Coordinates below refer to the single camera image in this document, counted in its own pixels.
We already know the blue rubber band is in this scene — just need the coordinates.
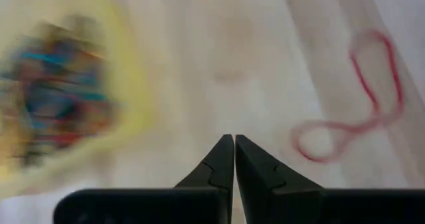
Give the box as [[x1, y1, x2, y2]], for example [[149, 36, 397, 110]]
[[19, 51, 109, 102]]

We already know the yellow plastic bin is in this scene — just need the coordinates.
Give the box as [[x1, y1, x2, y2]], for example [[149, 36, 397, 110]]
[[0, 0, 160, 200]]

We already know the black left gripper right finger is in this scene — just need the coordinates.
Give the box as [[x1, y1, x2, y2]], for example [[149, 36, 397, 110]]
[[234, 134, 425, 224]]

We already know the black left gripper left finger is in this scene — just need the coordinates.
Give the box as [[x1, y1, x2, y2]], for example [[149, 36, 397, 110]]
[[52, 134, 235, 224]]

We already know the red rubber band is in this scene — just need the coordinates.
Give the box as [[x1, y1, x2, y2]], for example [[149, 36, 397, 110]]
[[290, 29, 405, 164]]

